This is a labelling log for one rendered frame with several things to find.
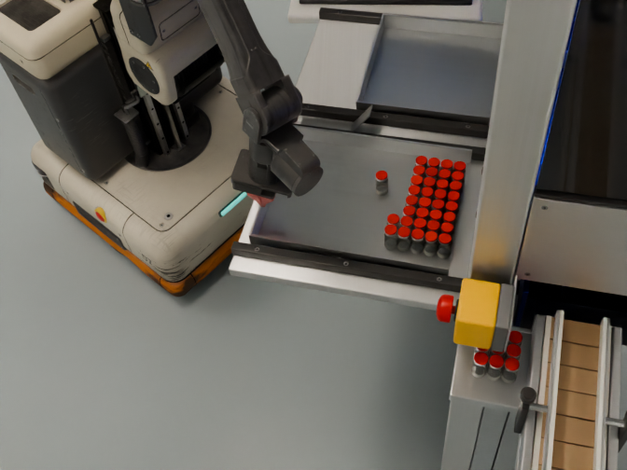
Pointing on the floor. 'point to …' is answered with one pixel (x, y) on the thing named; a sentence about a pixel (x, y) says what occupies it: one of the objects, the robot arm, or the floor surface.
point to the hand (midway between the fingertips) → (263, 200)
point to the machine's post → (511, 165)
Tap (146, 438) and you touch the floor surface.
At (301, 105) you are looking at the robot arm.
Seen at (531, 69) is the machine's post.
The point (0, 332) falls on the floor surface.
